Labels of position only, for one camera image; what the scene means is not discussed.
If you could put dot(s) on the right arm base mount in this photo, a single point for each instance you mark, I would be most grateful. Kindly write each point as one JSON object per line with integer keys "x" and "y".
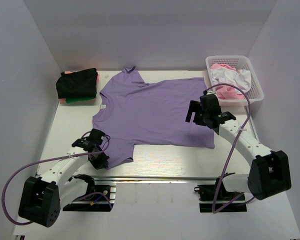
{"x": 206, "y": 193}

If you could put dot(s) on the aluminium table edge rail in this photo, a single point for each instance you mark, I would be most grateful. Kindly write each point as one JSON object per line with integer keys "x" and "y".
{"x": 150, "y": 178}

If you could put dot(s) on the green folded t-shirt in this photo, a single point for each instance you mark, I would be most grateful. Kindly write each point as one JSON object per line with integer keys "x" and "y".
{"x": 71, "y": 100}

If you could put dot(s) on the white garment in basket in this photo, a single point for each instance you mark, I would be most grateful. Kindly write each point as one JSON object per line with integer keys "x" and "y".
{"x": 240, "y": 78}

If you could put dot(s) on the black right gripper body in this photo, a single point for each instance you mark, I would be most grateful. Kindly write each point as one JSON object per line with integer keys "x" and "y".
{"x": 201, "y": 115}

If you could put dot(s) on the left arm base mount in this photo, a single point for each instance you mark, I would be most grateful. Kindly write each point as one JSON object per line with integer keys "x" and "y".
{"x": 90, "y": 194}

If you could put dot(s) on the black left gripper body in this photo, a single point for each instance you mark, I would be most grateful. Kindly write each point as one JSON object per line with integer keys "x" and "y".
{"x": 100, "y": 160}

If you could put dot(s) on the purple t-shirt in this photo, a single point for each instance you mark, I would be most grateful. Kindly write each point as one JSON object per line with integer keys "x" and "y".
{"x": 134, "y": 112}

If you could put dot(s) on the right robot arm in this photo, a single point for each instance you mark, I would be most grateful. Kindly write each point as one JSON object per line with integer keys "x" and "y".
{"x": 269, "y": 172}

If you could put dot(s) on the pink plastic laundry basket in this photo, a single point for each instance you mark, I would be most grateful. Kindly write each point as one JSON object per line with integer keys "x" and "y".
{"x": 255, "y": 94}

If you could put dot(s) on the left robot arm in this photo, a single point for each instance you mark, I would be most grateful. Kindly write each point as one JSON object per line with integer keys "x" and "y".
{"x": 45, "y": 196}

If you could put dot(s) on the black folded t-shirt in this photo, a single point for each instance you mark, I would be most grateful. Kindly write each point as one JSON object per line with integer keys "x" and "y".
{"x": 76, "y": 83}

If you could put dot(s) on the pink garment in basket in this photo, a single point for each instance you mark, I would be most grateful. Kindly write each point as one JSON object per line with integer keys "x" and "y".
{"x": 226, "y": 92}

